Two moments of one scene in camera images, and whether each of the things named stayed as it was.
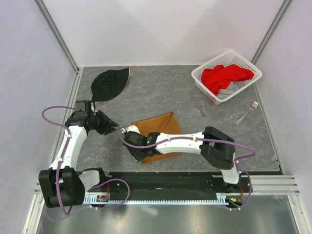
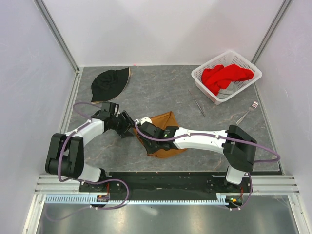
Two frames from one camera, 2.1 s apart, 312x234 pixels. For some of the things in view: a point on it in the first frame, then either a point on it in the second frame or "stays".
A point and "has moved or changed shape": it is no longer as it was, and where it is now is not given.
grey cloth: (224, 93) stays
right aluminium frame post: (284, 7) stays
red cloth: (217, 78) stays
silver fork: (254, 106) stays
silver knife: (201, 109) stays
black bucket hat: (108, 84) stays
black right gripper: (137, 157) → (153, 149)
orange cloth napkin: (165, 123) has moved or changed shape
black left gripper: (107, 122) → (127, 124)
